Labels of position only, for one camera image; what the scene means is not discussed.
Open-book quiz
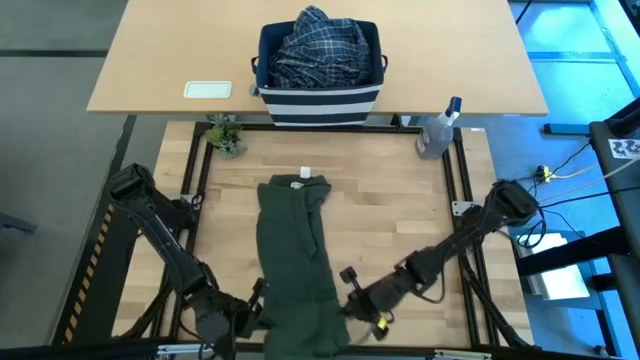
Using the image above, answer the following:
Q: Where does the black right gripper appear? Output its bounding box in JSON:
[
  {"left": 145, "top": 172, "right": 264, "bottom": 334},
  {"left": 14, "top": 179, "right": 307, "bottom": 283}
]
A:
[{"left": 339, "top": 265, "right": 409, "bottom": 342}]

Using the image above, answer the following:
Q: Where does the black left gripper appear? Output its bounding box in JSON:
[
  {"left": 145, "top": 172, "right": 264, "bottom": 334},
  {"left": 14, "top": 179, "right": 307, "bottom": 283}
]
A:
[{"left": 192, "top": 277, "right": 269, "bottom": 346}]

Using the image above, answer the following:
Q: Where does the dark green button shirt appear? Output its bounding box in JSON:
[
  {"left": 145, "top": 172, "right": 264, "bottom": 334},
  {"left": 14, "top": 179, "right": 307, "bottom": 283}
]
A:
[{"left": 255, "top": 173, "right": 351, "bottom": 359}]

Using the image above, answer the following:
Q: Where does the navy white striped fabric bin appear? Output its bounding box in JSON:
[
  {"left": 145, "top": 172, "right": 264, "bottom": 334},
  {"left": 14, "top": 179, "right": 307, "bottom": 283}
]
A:
[{"left": 250, "top": 18, "right": 389, "bottom": 127}]

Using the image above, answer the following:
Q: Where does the blue plaid shirt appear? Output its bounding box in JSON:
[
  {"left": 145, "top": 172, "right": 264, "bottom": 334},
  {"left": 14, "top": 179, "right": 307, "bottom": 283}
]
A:
[{"left": 268, "top": 4, "right": 374, "bottom": 90}]

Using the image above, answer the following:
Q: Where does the black yellow striped base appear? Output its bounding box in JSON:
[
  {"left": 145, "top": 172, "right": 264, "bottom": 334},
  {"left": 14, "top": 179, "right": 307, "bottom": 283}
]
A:
[{"left": 52, "top": 198, "right": 147, "bottom": 347}]

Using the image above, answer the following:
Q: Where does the small green succulent plant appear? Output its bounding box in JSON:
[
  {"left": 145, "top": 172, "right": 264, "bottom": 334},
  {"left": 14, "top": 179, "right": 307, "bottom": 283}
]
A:
[{"left": 204, "top": 113, "right": 249, "bottom": 160}]

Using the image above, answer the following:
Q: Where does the clear spray bottle blue nozzle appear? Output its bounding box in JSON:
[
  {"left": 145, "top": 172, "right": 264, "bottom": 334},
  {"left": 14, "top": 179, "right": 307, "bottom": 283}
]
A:
[{"left": 415, "top": 95, "right": 464, "bottom": 161}]

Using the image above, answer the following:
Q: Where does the white box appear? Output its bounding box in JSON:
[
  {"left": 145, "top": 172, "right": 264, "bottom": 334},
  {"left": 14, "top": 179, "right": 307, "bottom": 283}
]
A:
[{"left": 517, "top": 232, "right": 592, "bottom": 301}]

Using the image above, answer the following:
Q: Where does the white rectangular tray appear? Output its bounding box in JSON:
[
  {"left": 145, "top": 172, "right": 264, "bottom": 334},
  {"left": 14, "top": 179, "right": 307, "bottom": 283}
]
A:
[{"left": 182, "top": 80, "right": 234, "bottom": 100}]

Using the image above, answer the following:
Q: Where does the light wooden desk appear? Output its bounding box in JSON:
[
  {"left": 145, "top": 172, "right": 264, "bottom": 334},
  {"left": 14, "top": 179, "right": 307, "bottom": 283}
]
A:
[{"left": 85, "top": 0, "right": 550, "bottom": 118}]

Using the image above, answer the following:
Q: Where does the white marker card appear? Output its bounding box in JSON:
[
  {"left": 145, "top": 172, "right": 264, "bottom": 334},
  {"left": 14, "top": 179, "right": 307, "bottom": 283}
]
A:
[{"left": 608, "top": 138, "right": 640, "bottom": 160}]

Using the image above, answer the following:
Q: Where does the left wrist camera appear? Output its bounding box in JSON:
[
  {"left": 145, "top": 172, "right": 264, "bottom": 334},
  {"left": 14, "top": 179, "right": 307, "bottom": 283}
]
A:
[{"left": 193, "top": 309, "right": 232, "bottom": 351}]

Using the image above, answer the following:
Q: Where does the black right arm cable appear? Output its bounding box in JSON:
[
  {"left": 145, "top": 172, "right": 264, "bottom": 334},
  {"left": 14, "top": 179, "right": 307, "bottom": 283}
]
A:
[{"left": 412, "top": 267, "right": 447, "bottom": 306}]

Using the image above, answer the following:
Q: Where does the black aluminium table frame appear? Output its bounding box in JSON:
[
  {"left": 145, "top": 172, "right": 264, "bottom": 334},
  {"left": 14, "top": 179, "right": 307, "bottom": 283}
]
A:
[{"left": 117, "top": 121, "right": 534, "bottom": 354}]

